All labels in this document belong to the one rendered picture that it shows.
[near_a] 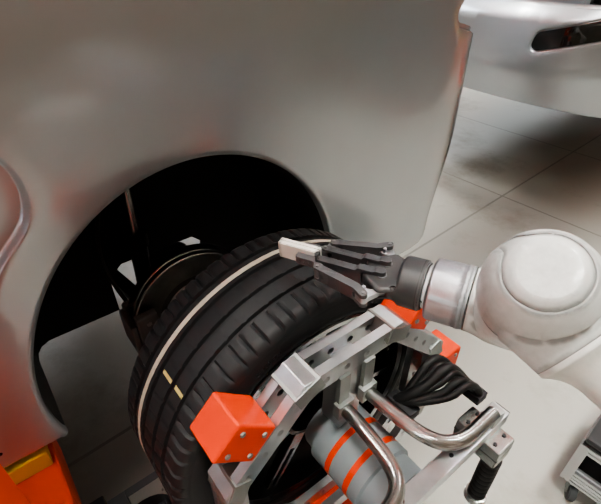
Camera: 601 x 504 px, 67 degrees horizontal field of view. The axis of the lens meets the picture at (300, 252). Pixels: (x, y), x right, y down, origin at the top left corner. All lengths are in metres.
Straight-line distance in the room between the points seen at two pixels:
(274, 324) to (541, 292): 0.45
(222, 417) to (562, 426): 1.78
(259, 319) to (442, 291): 0.31
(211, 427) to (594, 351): 0.50
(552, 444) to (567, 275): 1.81
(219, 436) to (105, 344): 1.81
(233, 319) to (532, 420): 1.67
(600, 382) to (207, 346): 0.56
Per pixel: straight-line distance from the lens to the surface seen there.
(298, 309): 0.76
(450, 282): 0.63
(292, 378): 0.74
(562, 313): 0.43
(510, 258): 0.44
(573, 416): 2.34
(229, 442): 0.70
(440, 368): 0.88
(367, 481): 0.91
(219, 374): 0.76
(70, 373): 2.41
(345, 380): 0.79
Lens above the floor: 1.70
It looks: 37 degrees down
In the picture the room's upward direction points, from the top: straight up
